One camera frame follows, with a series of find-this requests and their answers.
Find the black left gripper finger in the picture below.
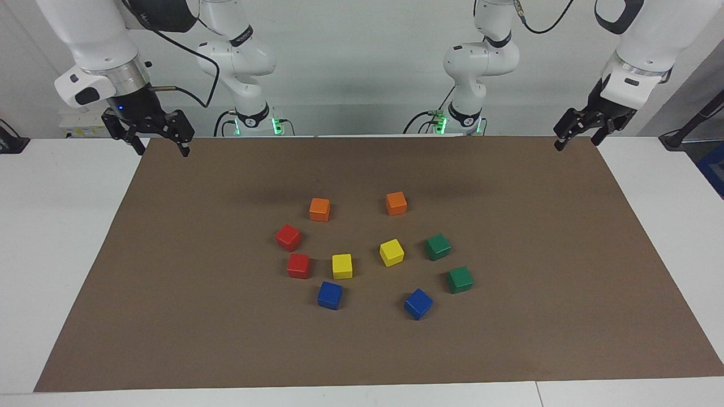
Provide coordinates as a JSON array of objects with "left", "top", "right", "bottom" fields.
[
  {"left": 553, "top": 106, "right": 592, "bottom": 152},
  {"left": 590, "top": 116, "right": 628, "bottom": 146}
]

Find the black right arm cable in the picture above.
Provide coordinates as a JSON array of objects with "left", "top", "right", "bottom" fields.
[{"left": 122, "top": 0, "right": 221, "bottom": 109}]

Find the black base cable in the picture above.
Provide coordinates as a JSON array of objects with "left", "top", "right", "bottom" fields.
[
  {"left": 213, "top": 109, "right": 237, "bottom": 137},
  {"left": 403, "top": 85, "right": 456, "bottom": 135}
]

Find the blue wooden cube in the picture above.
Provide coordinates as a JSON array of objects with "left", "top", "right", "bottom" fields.
[
  {"left": 403, "top": 288, "right": 434, "bottom": 321},
  {"left": 317, "top": 281, "right": 343, "bottom": 311}
]

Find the blue box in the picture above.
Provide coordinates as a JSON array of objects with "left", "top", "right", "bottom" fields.
[{"left": 696, "top": 141, "right": 724, "bottom": 200}]

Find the red wooden cube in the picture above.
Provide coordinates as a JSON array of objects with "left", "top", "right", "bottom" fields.
[
  {"left": 275, "top": 224, "right": 303, "bottom": 253},
  {"left": 287, "top": 253, "right": 311, "bottom": 280}
]

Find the yellow wooden cube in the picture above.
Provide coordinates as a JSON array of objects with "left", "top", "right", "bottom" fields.
[
  {"left": 379, "top": 239, "right": 406, "bottom": 267},
  {"left": 331, "top": 253, "right": 354, "bottom": 280}
]

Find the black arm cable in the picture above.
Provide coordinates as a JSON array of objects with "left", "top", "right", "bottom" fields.
[
  {"left": 122, "top": 0, "right": 221, "bottom": 109},
  {"left": 512, "top": 0, "right": 575, "bottom": 36}
]

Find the black clamp object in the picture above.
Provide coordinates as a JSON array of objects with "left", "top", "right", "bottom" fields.
[{"left": 0, "top": 118, "right": 31, "bottom": 155}]

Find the brown table mat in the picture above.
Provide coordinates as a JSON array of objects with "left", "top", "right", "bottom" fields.
[{"left": 34, "top": 136, "right": 724, "bottom": 392}]

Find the green wooden cube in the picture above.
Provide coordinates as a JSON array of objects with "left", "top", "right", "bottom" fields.
[
  {"left": 424, "top": 233, "right": 452, "bottom": 262},
  {"left": 446, "top": 266, "right": 475, "bottom": 295}
]

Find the black stand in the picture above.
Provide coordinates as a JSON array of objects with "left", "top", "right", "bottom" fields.
[{"left": 659, "top": 89, "right": 724, "bottom": 151}]

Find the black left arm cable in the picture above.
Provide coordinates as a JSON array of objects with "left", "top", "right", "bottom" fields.
[{"left": 512, "top": 0, "right": 575, "bottom": 36}]

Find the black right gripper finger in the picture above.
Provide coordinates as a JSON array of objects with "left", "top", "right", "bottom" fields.
[
  {"left": 102, "top": 110, "right": 145, "bottom": 156},
  {"left": 164, "top": 109, "right": 196, "bottom": 158}
]

